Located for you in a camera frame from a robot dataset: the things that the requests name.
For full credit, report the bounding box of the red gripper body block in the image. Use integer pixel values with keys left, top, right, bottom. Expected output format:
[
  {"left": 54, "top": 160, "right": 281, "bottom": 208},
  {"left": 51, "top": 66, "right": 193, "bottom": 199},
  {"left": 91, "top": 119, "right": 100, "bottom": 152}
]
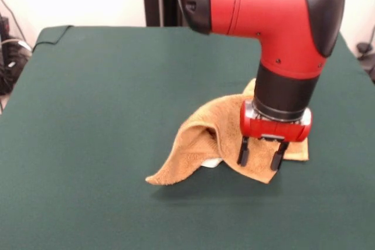
[{"left": 239, "top": 100, "right": 313, "bottom": 142}]

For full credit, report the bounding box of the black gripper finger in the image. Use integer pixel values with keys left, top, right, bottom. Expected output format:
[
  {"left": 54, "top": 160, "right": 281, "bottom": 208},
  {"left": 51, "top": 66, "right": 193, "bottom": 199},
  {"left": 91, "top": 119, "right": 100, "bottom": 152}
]
[
  {"left": 237, "top": 136, "right": 250, "bottom": 166},
  {"left": 270, "top": 142, "right": 289, "bottom": 172}
]

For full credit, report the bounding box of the tan terry towel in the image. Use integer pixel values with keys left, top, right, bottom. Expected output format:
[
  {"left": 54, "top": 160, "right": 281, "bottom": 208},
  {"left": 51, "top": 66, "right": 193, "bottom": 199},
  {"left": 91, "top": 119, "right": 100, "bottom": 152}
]
[{"left": 145, "top": 78, "right": 310, "bottom": 186}]

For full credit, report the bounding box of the black power adapter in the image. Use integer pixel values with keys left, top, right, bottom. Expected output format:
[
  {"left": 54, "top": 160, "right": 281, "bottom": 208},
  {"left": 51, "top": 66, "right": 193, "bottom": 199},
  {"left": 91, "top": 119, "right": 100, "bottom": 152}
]
[{"left": 356, "top": 42, "right": 372, "bottom": 55}]

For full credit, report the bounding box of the dark green tablecloth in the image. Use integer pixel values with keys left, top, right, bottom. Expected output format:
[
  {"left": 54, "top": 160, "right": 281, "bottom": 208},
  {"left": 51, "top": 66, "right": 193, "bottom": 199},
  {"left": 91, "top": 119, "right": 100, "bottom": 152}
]
[{"left": 0, "top": 25, "right": 375, "bottom": 250}]

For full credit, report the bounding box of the black and red power strip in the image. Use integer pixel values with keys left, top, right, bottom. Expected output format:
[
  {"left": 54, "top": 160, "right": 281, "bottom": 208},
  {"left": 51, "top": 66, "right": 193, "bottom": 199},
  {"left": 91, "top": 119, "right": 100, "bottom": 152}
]
[{"left": 0, "top": 15, "right": 11, "bottom": 33}]

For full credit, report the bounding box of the black device with cables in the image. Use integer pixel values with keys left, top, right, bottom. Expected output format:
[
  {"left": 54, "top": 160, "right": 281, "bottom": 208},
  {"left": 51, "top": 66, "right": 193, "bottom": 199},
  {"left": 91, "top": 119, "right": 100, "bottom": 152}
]
[{"left": 362, "top": 56, "right": 375, "bottom": 84}]

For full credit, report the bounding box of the tangled black cable bundle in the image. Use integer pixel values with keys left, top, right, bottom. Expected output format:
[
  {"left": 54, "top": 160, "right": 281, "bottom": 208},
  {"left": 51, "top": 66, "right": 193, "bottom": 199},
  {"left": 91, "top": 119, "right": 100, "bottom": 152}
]
[{"left": 0, "top": 0, "right": 33, "bottom": 116}]

